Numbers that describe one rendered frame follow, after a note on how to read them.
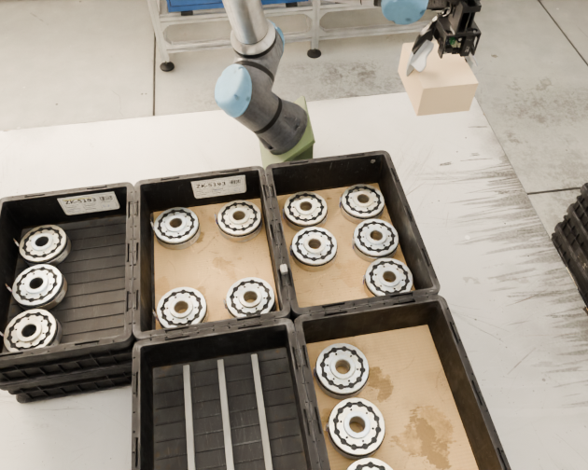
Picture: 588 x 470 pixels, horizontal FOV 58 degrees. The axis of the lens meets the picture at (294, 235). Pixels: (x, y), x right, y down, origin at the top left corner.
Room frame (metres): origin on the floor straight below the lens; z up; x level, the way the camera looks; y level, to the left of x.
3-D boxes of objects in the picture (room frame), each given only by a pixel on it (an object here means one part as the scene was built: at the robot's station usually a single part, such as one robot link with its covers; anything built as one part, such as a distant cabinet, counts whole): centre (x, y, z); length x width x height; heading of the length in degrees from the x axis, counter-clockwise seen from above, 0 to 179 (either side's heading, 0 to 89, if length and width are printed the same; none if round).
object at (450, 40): (0.95, -0.32, 1.24); 0.09 x 0.08 x 0.12; 8
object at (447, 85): (0.98, -0.32, 1.08); 0.16 x 0.12 x 0.07; 8
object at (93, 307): (0.58, 0.48, 0.87); 0.40 x 0.30 x 0.11; 10
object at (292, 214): (0.78, -0.03, 0.86); 0.10 x 0.10 x 0.01
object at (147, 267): (0.63, 0.18, 0.87); 0.40 x 0.30 x 0.11; 10
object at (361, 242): (0.70, -0.19, 0.86); 0.10 x 0.10 x 0.01
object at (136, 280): (0.63, 0.18, 0.92); 0.40 x 0.30 x 0.02; 10
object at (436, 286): (0.69, -0.11, 0.92); 0.40 x 0.30 x 0.02; 10
